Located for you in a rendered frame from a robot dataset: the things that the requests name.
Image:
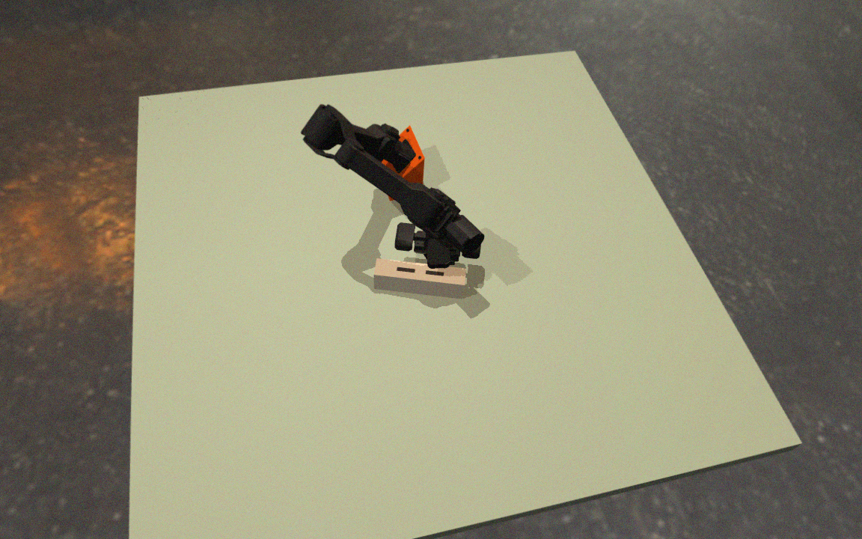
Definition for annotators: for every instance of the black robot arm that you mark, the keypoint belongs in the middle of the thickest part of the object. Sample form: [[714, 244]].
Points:
[[362, 150]]

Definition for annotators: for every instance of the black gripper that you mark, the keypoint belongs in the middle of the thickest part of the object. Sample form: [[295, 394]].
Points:
[[405, 236]]

